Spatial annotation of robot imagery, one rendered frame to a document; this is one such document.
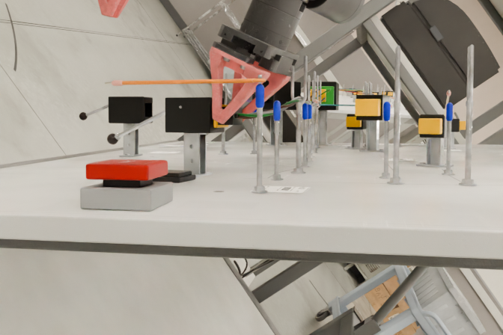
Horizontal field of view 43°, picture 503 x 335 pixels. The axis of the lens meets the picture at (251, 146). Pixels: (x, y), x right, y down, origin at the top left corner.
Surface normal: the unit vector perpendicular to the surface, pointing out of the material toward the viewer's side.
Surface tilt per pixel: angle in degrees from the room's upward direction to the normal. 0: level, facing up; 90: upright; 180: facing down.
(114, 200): 90
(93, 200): 90
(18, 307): 0
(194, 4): 90
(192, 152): 98
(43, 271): 0
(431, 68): 90
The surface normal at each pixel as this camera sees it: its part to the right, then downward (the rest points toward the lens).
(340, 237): -0.17, 0.05
